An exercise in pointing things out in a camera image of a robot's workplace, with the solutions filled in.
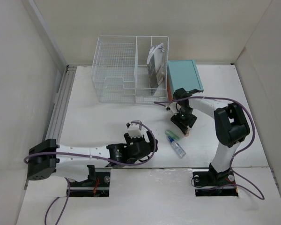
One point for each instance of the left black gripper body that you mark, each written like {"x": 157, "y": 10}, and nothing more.
{"x": 131, "y": 141}

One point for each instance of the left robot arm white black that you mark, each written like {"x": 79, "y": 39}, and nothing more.
{"x": 79, "y": 163}

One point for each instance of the green highlighter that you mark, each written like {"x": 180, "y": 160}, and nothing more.
{"x": 172, "y": 135}

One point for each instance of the grey white manual booklet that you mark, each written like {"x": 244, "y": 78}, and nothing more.
{"x": 154, "y": 66}

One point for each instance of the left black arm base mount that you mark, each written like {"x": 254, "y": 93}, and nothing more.
{"x": 97, "y": 184}

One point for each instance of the clear bottle blue cap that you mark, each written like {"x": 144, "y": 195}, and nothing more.
{"x": 176, "y": 147}

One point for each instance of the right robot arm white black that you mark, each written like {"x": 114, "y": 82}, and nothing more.
{"x": 231, "y": 128}

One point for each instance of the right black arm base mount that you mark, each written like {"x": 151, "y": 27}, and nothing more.
{"x": 208, "y": 182}

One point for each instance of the white wire desk organizer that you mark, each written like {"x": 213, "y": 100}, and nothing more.
{"x": 120, "y": 69}

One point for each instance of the teal orange drawer box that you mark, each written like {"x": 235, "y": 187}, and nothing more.
{"x": 182, "y": 74}

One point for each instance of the aluminium rail frame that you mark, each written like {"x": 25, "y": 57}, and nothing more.
{"x": 61, "y": 97}

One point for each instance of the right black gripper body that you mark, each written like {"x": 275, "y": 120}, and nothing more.
{"x": 188, "y": 121}

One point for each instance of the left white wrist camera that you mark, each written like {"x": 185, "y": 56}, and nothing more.
{"x": 134, "y": 129}

